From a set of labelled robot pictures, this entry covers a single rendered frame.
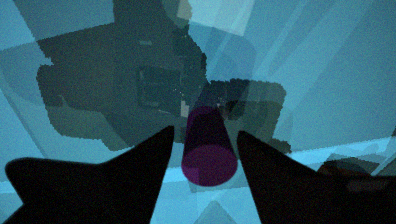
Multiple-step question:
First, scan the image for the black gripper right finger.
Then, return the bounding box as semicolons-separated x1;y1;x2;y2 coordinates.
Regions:
237;131;396;224

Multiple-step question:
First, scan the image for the tan square block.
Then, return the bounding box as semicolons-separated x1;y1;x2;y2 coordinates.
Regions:
317;165;371;176

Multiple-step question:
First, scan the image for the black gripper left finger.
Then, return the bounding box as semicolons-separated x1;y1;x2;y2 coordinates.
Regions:
5;126;174;224

